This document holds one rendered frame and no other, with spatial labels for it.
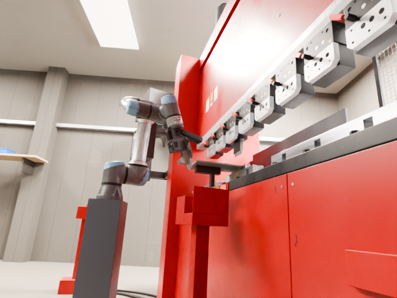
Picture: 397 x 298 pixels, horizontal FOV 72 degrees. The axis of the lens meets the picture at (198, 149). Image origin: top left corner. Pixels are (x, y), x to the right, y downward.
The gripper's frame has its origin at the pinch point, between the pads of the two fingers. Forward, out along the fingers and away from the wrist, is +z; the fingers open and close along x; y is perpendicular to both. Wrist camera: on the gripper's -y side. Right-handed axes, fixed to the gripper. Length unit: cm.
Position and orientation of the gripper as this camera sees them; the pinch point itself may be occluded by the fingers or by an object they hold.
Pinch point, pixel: (191, 167)
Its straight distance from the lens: 126.1
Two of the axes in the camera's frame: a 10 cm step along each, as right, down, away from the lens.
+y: -8.7, 1.7, -4.6
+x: 4.2, -2.4, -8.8
